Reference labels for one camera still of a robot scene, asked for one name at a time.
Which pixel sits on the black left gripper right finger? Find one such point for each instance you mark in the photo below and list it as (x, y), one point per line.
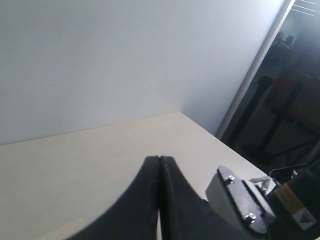
(183, 214)

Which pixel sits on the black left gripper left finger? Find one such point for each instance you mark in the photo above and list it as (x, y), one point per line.
(134, 215)

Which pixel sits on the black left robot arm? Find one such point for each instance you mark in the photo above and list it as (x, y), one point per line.
(295, 203)

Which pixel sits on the black stand in background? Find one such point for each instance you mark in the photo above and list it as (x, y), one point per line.
(281, 120)

